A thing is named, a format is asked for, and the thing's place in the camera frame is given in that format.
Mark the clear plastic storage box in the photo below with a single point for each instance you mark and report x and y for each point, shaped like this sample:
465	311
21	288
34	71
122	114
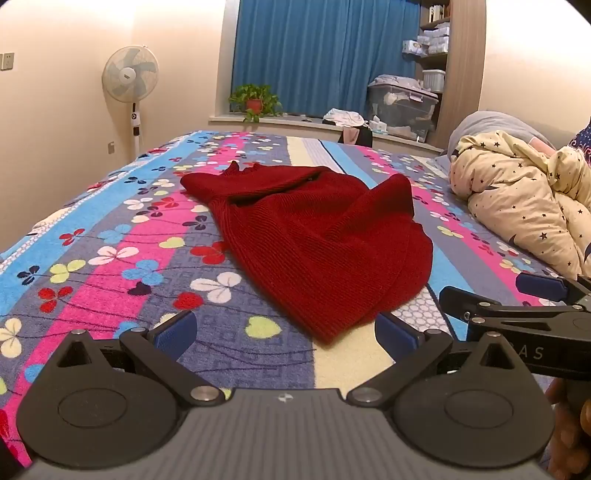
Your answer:
401	110

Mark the wooden shelf unit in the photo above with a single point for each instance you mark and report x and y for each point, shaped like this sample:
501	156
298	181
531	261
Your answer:
464	69

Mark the white plastic basket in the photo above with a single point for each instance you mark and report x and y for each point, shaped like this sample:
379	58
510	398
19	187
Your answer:
434	81

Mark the blue curtain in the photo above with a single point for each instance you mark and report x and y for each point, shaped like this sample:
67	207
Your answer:
323	55

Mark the black bag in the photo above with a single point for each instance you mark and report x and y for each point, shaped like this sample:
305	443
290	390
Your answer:
364	137

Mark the white clothes pile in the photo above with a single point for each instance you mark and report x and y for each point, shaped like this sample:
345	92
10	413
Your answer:
344	119

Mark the grey folded cloth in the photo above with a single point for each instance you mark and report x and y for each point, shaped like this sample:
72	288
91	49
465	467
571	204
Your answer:
397	82

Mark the person's right hand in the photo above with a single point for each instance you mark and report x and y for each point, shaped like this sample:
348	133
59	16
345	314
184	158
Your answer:
570	424

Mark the white standing fan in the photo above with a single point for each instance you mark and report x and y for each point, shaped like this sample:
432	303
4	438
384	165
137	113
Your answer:
130	74

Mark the floral striped bed sheet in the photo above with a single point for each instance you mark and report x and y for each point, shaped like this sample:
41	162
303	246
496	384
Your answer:
115	277

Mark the stack of white packets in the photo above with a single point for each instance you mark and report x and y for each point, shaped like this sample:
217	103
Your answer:
431	41

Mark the grey pillow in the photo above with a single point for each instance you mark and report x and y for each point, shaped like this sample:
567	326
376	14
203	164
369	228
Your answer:
489	122

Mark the white windowsill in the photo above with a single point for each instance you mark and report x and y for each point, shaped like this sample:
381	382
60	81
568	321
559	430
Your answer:
295	122

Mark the potted green plant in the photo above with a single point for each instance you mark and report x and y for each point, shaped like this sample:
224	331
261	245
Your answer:
254	102

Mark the red knitted sweater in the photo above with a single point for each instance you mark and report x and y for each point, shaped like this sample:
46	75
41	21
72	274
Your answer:
314	240

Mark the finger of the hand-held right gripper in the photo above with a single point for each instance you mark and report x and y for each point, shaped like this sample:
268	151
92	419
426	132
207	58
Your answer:
461	301
542	286

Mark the star print beige quilt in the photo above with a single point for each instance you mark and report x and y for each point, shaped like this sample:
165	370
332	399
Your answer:
517	194

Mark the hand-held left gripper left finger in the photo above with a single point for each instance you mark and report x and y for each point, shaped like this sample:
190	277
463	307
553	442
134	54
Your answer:
176	330

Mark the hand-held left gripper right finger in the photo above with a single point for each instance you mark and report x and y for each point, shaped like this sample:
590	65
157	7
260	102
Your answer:
393	333

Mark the tissue box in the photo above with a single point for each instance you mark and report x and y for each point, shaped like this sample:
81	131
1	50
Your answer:
377	125

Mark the dark blue patterned pillow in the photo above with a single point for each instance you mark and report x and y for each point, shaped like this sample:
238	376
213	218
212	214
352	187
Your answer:
582	141

